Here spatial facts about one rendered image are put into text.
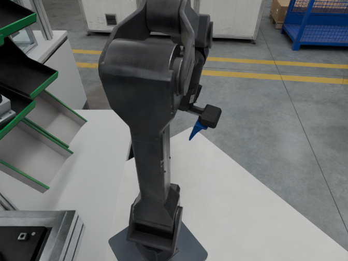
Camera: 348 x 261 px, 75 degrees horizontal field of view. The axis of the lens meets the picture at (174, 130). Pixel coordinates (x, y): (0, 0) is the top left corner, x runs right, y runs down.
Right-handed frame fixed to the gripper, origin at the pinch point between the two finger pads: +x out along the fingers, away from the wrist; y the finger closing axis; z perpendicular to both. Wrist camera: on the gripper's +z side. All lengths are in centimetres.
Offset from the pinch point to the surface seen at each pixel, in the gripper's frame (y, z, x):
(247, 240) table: -28.5, -3.5, 28.4
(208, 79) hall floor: 25, 241, 92
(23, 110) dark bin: 33.9, -12.9, 2.1
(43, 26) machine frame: 138, 96, 28
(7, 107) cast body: 34.2, -16.0, -0.2
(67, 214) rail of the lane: 20.0, -19.2, 27.1
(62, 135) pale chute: 37.1, 0.1, 20.8
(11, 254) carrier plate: 24.5, -32.3, 27.6
